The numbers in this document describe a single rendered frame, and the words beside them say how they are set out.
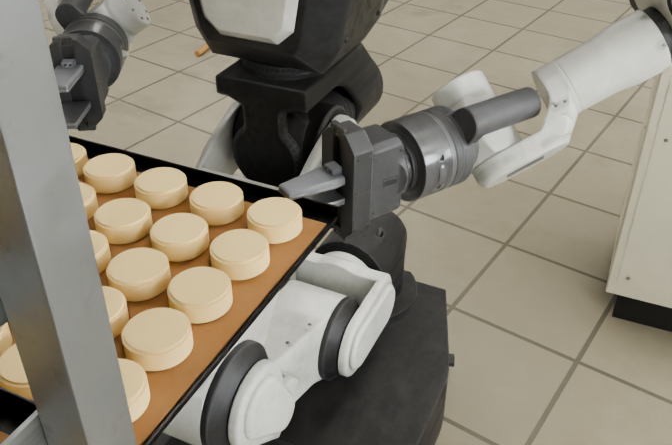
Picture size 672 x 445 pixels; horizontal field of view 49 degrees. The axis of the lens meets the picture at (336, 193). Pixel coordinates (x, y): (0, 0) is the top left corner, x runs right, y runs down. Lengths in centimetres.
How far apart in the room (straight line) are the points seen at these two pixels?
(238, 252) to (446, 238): 140
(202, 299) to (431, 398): 82
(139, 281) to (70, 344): 27
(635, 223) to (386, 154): 100
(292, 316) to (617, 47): 65
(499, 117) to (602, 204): 147
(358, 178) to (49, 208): 45
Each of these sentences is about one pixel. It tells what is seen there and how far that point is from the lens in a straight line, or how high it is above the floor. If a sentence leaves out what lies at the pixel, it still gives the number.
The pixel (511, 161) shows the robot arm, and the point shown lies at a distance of 81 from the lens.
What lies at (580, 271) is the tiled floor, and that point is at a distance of 196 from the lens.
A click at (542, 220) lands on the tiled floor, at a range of 212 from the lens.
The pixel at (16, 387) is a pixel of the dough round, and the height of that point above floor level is 79.
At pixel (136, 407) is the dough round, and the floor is 78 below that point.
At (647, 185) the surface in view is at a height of 37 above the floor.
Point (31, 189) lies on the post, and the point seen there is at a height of 102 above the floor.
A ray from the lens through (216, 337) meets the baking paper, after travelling 58.
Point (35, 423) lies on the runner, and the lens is 40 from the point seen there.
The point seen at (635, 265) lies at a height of 18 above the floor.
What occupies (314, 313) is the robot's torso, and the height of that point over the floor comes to 36.
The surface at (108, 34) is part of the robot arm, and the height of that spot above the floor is 81.
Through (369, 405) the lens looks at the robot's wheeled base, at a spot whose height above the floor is 17.
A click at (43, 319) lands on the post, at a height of 96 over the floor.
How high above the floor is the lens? 117
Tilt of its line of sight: 33 degrees down
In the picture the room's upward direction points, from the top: straight up
